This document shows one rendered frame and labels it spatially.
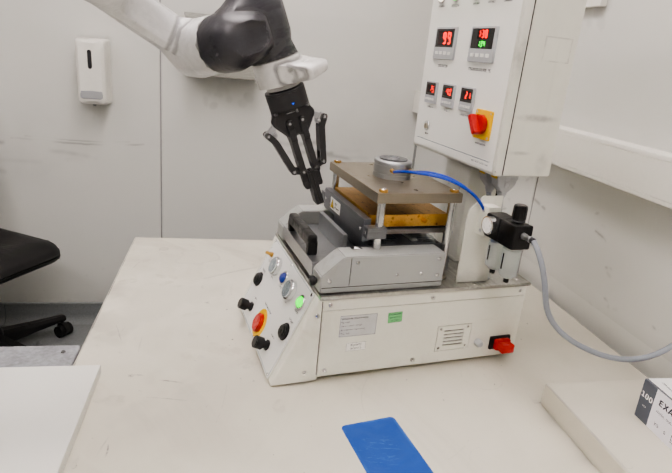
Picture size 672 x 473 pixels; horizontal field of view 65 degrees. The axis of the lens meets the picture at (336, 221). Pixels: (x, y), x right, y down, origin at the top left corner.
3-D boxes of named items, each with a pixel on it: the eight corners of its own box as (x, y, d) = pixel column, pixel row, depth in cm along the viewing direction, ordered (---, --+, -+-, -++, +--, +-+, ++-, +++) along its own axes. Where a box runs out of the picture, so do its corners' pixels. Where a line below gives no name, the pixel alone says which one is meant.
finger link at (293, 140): (293, 119, 98) (286, 122, 97) (308, 175, 102) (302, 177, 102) (287, 116, 101) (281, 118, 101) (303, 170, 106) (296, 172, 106)
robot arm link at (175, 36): (98, -107, 66) (279, 24, 88) (48, -70, 79) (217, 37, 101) (70, -27, 65) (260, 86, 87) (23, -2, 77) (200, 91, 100)
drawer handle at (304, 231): (296, 229, 115) (297, 211, 114) (316, 255, 102) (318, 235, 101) (287, 229, 115) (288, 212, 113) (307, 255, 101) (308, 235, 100)
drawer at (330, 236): (400, 236, 129) (404, 206, 127) (446, 273, 109) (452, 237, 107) (282, 240, 119) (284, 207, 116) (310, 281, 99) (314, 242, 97)
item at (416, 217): (400, 203, 125) (405, 164, 122) (449, 235, 105) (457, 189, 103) (332, 204, 119) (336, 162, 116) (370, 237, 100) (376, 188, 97)
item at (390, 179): (419, 199, 130) (427, 147, 126) (494, 244, 103) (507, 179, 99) (326, 199, 122) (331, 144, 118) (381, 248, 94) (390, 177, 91)
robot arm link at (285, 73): (246, 63, 98) (256, 92, 100) (261, 68, 87) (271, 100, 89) (308, 43, 100) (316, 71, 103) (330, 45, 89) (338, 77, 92)
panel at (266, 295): (240, 306, 125) (277, 237, 123) (268, 379, 98) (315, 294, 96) (232, 303, 124) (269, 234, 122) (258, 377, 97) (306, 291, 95)
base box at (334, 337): (434, 290, 145) (443, 231, 140) (522, 366, 112) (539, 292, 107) (239, 303, 127) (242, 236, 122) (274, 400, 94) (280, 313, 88)
